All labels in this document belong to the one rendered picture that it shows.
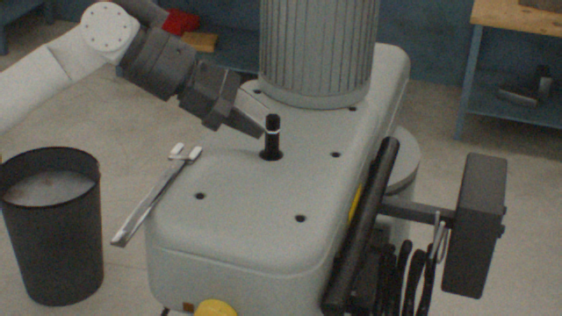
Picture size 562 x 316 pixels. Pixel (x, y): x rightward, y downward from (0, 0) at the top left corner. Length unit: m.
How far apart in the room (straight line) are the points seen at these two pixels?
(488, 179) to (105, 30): 0.77
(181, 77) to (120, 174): 3.44
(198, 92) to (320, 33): 0.25
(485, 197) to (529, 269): 2.65
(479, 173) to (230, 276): 0.63
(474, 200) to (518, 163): 3.50
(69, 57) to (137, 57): 0.11
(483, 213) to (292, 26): 0.48
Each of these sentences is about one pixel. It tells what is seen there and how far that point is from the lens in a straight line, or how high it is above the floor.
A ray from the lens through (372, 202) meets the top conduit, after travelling 1.15.
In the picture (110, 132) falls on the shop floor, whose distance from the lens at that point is 4.85.
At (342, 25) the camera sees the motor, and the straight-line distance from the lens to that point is 1.16.
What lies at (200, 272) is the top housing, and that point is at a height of 1.83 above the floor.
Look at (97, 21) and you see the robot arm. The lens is 0.98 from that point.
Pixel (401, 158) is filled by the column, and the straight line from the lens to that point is 1.73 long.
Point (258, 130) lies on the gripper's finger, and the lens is 1.03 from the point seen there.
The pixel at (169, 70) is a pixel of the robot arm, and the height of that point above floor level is 2.04.
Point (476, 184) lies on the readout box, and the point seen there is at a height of 1.73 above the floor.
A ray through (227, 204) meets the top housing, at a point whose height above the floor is 1.89.
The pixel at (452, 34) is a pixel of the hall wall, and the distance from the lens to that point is 5.47.
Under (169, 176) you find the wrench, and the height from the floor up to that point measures 1.90.
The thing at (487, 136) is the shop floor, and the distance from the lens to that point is 5.06.
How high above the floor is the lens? 2.48
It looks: 33 degrees down
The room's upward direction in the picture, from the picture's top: 3 degrees clockwise
